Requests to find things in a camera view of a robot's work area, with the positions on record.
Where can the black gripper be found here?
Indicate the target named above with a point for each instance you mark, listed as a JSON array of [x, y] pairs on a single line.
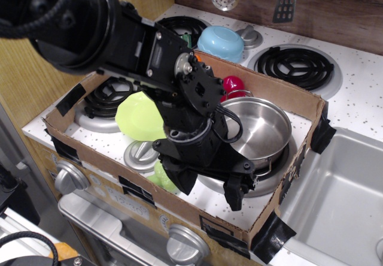
[[206, 151]]

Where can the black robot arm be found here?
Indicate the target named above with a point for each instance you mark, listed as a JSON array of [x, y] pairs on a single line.
[[109, 37]]

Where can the lime green plastic plate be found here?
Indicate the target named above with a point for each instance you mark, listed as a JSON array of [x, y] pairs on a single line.
[[138, 117]]

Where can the green toy broccoli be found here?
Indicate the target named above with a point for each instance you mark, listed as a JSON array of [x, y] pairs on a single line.
[[161, 179]]

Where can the front right black burner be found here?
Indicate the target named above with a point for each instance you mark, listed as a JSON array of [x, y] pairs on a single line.
[[265, 183]]

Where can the black burner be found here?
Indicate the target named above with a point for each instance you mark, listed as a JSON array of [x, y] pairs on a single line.
[[265, 183], [97, 111], [304, 66], [188, 28]]

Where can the right silver oven knob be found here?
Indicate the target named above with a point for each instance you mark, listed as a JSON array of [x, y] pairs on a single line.
[[185, 247]]

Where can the silver oven knob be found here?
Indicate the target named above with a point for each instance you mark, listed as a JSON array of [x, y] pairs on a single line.
[[69, 178], [185, 247]]

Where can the silver stovetop knob front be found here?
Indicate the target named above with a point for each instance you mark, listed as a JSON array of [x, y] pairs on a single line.
[[140, 156]]

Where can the silver stovetop knob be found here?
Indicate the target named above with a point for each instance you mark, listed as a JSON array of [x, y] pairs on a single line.
[[251, 37], [140, 156]]

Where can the stainless steel pot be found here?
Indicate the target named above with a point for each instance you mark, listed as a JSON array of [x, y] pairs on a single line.
[[266, 130]]

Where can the red toy pepper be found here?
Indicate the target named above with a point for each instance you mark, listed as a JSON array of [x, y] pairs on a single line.
[[234, 88]]

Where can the grey toy sink basin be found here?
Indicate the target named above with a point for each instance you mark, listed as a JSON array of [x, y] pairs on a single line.
[[335, 206]]

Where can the front left black burner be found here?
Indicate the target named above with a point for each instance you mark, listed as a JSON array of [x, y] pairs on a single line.
[[97, 111]]

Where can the light blue plastic bowl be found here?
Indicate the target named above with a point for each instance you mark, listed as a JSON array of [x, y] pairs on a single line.
[[221, 42]]

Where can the left silver oven knob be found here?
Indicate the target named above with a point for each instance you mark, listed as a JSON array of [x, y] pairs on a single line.
[[69, 178]]

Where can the back right black burner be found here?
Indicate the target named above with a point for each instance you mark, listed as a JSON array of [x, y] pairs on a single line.
[[304, 66]]

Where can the brown cardboard fence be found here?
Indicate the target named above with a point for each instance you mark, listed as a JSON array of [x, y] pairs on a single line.
[[249, 236]]

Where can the silver stovetop knob back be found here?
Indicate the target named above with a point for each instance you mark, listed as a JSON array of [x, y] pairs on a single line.
[[251, 37]]

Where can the back left black burner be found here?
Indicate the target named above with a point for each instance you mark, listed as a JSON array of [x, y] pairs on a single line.
[[188, 28]]

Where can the orange object bottom left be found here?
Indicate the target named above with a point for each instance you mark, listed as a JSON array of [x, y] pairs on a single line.
[[65, 251]]

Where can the hanging silver slotted spatula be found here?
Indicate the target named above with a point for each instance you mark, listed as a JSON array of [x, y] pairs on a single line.
[[284, 11]]

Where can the silver oven door handle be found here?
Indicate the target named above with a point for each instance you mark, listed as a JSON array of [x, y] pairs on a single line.
[[116, 239]]

